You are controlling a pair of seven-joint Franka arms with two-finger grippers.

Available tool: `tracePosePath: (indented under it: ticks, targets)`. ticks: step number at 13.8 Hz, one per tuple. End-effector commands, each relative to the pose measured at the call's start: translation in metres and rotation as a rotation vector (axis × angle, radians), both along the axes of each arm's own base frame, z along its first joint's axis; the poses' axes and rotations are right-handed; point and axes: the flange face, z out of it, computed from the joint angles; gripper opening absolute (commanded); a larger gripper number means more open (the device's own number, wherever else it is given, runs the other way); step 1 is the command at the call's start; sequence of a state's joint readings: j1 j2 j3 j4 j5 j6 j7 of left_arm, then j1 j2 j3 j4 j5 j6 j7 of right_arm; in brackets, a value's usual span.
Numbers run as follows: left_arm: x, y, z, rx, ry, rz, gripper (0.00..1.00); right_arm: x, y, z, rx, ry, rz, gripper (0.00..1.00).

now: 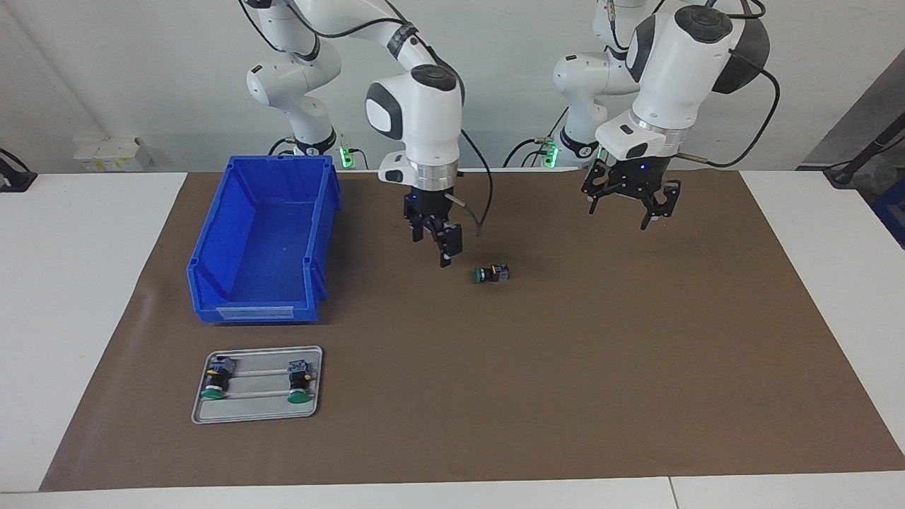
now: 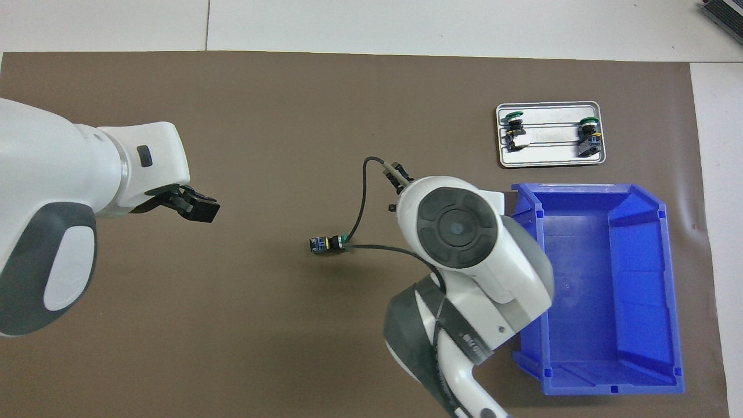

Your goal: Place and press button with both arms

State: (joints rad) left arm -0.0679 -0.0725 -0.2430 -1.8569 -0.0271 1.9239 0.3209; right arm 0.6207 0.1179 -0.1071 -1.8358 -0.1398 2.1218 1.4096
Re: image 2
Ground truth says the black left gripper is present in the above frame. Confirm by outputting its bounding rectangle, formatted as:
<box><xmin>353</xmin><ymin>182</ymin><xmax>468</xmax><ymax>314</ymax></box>
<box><xmin>144</xmin><ymin>183</ymin><xmax>222</xmax><ymax>225</ymax></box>

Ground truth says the green push button switch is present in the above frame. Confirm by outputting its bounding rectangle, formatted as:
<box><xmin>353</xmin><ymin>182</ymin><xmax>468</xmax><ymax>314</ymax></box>
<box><xmin>576</xmin><ymin>116</ymin><xmax>602</xmax><ymax>158</ymax></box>
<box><xmin>310</xmin><ymin>233</ymin><xmax>348</xmax><ymax>255</ymax></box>

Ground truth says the green button with white block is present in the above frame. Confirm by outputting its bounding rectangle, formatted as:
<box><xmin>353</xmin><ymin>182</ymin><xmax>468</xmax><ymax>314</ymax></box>
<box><xmin>502</xmin><ymin>110</ymin><xmax>530</xmax><ymax>153</ymax></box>

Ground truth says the brown table mat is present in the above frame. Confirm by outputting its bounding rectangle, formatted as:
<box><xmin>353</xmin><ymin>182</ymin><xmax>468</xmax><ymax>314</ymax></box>
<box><xmin>0</xmin><ymin>51</ymin><xmax>731</xmax><ymax>418</ymax></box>

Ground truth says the silver metal tray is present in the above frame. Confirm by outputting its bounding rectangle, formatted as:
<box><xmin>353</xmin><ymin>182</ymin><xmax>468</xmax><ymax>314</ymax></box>
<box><xmin>496</xmin><ymin>101</ymin><xmax>607</xmax><ymax>170</ymax></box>

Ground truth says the blue plastic storage bin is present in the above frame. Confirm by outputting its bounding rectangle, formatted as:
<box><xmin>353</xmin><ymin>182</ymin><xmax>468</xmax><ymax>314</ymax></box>
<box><xmin>506</xmin><ymin>182</ymin><xmax>686</xmax><ymax>397</ymax></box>

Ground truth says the grey ribbed device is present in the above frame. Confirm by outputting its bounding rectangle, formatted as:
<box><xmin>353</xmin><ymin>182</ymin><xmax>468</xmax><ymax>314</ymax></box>
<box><xmin>699</xmin><ymin>0</ymin><xmax>743</xmax><ymax>37</ymax></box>

